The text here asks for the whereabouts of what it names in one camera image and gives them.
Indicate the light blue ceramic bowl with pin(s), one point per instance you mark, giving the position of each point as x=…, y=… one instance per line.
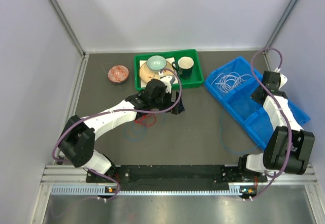
x=156, y=63

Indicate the grey slotted cable duct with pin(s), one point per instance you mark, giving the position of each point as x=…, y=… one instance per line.
x=83, y=190

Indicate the dark green mug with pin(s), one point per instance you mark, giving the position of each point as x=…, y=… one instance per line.
x=184, y=67

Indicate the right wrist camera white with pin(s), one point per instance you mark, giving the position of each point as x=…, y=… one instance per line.
x=282, y=78

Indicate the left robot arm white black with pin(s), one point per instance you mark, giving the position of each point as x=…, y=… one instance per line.
x=79, y=134

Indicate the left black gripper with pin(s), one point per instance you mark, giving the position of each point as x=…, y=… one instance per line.
x=169, y=103

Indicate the peach ceramic plate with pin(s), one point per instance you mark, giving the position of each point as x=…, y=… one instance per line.
x=146, y=74

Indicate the blue plastic divided bin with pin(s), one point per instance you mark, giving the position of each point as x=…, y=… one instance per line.
x=246, y=112

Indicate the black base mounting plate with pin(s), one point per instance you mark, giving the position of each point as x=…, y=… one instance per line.
x=181, y=177

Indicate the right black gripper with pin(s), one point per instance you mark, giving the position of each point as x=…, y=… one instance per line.
x=254, y=95

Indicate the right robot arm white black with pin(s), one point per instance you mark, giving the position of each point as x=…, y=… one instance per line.
x=290, y=146

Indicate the green plastic tray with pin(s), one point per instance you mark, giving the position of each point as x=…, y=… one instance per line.
x=194, y=81

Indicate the red patterned small bowl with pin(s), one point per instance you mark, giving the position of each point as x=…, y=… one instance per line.
x=118, y=74

